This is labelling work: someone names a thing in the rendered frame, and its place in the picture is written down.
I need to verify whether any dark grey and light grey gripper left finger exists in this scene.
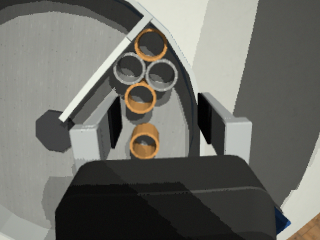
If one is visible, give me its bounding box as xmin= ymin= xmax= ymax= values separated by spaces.
xmin=69 ymin=96 xmax=123 ymax=173

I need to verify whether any bronze bushing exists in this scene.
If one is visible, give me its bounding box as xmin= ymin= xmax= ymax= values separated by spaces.
xmin=125 ymin=78 xmax=156 ymax=113
xmin=130 ymin=123 xmax=159 ymax=159
xmin=134 ymin=28 xmax=167 ymax=61

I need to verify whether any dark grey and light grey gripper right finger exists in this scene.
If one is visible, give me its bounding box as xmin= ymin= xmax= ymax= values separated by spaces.
xmin=197 ymin=92 xmax=252 ymax=165

